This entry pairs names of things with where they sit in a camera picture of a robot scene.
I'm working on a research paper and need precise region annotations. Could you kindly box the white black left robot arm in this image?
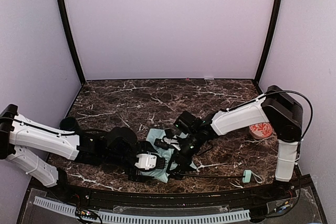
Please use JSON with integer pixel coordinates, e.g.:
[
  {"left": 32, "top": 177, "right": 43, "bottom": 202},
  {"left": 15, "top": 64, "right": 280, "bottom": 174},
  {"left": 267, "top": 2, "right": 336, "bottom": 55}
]
[{"left": 1, "top": 104, "right": 166, "bottom": 188}]

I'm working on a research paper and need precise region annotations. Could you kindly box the red white patterned bowl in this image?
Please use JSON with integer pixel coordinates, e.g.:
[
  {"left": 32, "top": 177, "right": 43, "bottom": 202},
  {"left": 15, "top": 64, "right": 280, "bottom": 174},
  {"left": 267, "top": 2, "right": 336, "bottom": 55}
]
[{"left": 249, "top": 122, "right": 272, "bottom": 140}]

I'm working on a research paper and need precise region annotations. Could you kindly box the black mug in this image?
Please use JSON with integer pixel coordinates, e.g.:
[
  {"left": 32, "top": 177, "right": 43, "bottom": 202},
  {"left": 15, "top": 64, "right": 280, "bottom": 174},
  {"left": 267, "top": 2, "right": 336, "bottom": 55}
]
[{"left": 59, "top": 116, "right": 80, "bottom": 132}]

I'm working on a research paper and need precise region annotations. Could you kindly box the white slotted cable duct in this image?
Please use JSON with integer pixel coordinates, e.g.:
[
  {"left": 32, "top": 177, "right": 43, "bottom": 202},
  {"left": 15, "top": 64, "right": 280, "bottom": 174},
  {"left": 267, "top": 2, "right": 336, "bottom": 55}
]
[{"left": 33, "top": 196, "right": 250, "bottom": 223}]

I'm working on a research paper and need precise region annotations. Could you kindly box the mint green folding umbrella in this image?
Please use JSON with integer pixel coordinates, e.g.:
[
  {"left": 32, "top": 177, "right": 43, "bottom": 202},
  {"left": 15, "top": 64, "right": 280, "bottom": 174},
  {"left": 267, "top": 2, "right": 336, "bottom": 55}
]
[{"left": 140, "top": 129, "right": 263, "bottom": 184}]

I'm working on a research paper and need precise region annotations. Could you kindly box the left black corner post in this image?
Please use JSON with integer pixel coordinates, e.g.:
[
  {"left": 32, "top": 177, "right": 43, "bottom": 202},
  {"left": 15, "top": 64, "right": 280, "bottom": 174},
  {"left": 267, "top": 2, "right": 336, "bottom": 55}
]
[{"left": 57, "top": 0, "right": 86, "bottom": 85}]

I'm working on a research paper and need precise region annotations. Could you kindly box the right black corner post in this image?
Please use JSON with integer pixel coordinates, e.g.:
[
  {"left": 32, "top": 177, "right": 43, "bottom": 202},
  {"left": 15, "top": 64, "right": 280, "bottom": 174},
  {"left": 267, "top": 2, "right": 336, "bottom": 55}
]
[{"left": 254, "top": 0, "right": 281, "bottom": 86}]

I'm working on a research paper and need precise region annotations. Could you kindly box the black corner post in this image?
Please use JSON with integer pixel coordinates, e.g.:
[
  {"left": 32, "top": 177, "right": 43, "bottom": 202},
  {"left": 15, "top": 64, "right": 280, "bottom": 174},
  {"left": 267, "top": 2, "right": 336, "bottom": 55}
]
[
  {"left": 57, "top": 0, "right": 86, "bottom": 85},
  {"left": 254, "top": 0, "right": 281, "bottom": 86}
]

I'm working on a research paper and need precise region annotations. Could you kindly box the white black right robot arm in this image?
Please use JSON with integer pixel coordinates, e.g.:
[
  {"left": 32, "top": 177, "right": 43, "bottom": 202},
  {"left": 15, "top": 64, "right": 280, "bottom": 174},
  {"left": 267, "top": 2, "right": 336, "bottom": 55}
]
[{"left": 166, "top": 85, "right": 307, "bottom": 182}]

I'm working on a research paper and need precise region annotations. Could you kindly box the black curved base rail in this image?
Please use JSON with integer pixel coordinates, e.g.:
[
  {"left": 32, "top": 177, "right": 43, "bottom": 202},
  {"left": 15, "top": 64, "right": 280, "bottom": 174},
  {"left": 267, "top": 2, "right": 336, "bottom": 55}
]
[{"left": 26, "top": 175, "right": 313, "bottom": 214}]

